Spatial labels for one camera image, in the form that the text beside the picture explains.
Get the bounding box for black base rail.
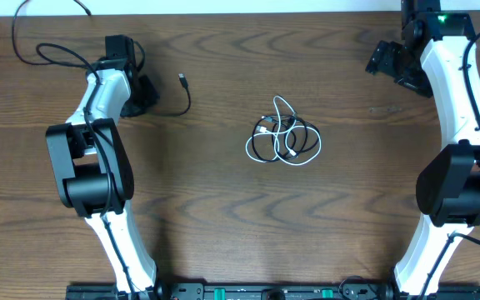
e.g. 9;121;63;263
64;281;480;300

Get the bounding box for short black USB cable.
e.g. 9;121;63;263
251;114;321;163

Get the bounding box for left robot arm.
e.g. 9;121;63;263
46;35;170;299

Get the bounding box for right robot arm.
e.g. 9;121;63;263
366;1;480;299

